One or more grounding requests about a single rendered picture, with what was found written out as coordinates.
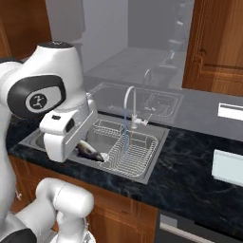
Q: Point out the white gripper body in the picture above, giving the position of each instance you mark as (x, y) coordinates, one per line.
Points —
(60, 147)

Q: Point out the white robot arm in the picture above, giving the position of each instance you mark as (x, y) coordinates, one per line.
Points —
(60, 79)

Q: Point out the grey fish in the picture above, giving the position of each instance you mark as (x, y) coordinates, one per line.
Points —
(90, 152)

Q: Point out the steel sink basin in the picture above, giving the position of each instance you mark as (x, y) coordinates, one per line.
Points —
(95, 134)

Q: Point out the pale rectangular tray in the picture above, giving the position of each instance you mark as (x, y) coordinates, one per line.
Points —
(229, 167)

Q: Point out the white curved tap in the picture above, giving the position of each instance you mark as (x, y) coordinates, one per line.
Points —
(134, 117)

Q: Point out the wooden base cupboard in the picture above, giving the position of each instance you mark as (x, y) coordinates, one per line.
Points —
(117, 215)

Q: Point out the dark dishwasher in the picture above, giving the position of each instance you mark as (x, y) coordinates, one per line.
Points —
(196, 231)

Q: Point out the wooden wall cupboard door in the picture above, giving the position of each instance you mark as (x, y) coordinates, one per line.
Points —
(22, 25)
(218, 44)

